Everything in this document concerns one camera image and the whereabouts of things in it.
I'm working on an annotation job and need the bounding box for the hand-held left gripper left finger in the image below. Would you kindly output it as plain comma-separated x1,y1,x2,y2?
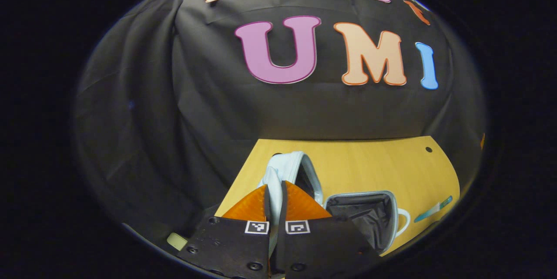
176,183,272,279

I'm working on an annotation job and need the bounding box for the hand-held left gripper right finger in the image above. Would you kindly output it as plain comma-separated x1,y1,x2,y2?
274,180,379,279

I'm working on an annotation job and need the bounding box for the green bottle with blue cap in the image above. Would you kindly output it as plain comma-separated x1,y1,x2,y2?
413,195,453,223

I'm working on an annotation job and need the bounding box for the light blue suitcase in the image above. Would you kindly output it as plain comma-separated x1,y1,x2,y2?
259,151,412,257

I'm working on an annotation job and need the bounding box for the small cream pad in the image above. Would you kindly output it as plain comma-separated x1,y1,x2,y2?
167,232,188,252

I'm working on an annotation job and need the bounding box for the black backdrop cloth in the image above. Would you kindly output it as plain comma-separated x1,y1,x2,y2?
74,0,487,249

